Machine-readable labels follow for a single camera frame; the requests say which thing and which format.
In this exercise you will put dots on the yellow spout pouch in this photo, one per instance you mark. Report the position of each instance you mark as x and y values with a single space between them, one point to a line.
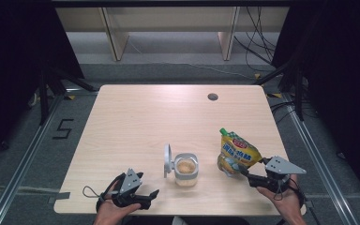
237 153

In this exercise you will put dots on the yellow floor tape piece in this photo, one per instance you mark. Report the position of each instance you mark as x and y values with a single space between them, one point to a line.
274 95
257 75
71 97

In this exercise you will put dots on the clear jar with white lid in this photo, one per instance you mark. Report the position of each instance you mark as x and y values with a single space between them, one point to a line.
182 167

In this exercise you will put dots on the grey tape strip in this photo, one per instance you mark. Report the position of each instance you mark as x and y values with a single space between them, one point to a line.
59 197

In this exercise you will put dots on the beige wooden desk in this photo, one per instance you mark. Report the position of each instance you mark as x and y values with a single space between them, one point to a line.
168 18

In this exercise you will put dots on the person's right hand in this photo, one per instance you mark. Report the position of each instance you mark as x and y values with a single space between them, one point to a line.
282 203

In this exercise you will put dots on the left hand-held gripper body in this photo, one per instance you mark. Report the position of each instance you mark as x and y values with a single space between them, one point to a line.
130 181

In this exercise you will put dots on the aluminium floor rail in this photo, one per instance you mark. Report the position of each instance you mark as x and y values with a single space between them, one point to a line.
315 156
28 156

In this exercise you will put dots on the person's left hand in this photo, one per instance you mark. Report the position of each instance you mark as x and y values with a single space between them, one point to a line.
112 214

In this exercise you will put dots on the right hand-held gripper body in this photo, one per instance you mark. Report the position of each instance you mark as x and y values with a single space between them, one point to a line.
282 167

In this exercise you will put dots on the black metal stand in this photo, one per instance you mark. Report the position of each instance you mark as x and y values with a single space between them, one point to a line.
48 93
293 81

